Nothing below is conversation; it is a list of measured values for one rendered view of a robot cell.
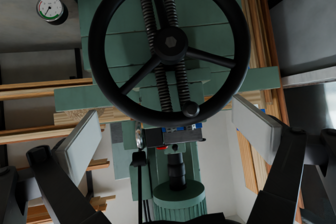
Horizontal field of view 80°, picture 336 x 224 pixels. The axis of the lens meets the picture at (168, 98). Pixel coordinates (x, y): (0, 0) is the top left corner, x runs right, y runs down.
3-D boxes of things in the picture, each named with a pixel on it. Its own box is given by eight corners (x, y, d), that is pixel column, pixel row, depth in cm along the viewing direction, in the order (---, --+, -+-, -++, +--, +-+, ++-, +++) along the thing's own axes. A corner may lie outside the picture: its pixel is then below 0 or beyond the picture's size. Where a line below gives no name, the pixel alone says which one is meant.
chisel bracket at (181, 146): (183, 125, 65) (186, 152, 64) (179, 122, 79) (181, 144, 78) (160, 128, 64) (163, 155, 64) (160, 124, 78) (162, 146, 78)
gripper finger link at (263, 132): (272, 126, 13) (283, 125, 13) (231, 94, 19) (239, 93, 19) (269, 166, 14) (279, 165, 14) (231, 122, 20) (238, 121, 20)
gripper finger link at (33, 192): (50, 203, 11) (-4, 209, 11) (81, 152, 16) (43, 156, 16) (43, 181, 11) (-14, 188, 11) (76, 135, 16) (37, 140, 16)
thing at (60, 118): (229, 94, 70) (231, 105, 69) (227, 94, 72) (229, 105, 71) (53, 113, 67) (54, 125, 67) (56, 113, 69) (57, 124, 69)
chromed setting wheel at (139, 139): (140, 119, 76) (144, 152, 76) (143, 117, 88) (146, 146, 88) (132, 120, 76) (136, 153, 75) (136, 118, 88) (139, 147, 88)
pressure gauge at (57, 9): (61, -15, 47) (64, 19, 47) (68, -6, 51) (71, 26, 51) (33, -13, 47) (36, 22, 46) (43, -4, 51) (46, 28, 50)
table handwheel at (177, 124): (64, -22, 33) (231, -59, 35) (100, 26, 53) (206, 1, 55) (106, 149, 33) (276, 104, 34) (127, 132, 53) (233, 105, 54)
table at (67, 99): (304, 56, 45) (307, 83, 45) (246, 76, 76) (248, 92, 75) (27, 85, 43) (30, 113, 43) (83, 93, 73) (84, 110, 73)
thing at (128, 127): (142, 119, 84) (145, 147, 84) (144, 118, 91) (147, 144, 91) (120, 121, 84) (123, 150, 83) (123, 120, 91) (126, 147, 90)
